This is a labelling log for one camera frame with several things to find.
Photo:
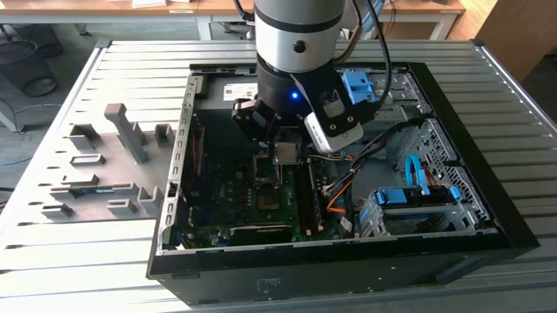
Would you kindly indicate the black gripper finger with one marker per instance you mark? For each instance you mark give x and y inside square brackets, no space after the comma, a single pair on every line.
[248,117]
[300,130]

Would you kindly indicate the silver CPU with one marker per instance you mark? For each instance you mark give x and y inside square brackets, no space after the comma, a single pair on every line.
[288,152]

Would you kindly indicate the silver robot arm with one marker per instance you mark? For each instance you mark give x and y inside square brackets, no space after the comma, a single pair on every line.
[296,39]

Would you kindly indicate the CPU socket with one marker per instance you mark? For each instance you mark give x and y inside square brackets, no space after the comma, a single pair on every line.
[269,199]

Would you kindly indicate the grey power supply unit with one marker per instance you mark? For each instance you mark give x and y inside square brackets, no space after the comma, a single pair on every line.
[218,98]

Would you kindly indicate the blue plastic drive latch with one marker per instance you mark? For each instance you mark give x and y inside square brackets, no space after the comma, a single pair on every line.
[358,84]

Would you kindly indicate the RAM slot black clips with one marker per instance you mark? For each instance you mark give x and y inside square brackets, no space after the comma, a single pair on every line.
[309,195]
[298,195]

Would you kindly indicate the RAM slot white clips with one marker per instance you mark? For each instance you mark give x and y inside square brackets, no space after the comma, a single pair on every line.
[304,195]
[316,195]

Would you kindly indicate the grey metal drive cage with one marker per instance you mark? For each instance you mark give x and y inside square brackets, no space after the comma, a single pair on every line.
[400,114]

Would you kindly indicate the green motherboard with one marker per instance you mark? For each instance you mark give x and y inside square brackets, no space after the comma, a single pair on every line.
[226,199]

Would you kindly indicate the hard disk in blue carrier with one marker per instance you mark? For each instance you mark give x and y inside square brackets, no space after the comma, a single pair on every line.
[392,195]

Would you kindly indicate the grey parts rack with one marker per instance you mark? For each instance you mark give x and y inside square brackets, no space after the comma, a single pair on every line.
[118,156]

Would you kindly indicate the black graphics card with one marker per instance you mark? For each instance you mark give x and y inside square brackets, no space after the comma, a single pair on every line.
[261,234]

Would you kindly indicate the white box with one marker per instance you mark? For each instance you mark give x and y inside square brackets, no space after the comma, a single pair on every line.
[147,3]

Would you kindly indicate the RAM stick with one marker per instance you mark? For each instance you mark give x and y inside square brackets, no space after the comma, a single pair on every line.
[94,190]

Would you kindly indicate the grey metal disk bay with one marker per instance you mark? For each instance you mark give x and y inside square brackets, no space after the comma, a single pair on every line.
[457,215]

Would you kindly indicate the black PC case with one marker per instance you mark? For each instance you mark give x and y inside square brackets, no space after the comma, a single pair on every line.
[305,277]

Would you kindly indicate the black mesh waste bin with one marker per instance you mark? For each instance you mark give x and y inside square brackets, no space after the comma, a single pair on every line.
[31,75]

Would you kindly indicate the wooden cabinet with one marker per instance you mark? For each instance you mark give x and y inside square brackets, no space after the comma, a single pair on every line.
[513,32]

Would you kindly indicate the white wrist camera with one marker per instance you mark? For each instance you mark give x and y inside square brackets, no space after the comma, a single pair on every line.
[340,137]

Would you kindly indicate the wooden desk white frame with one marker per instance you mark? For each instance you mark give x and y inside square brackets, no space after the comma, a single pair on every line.
[417,8]
[87,7]

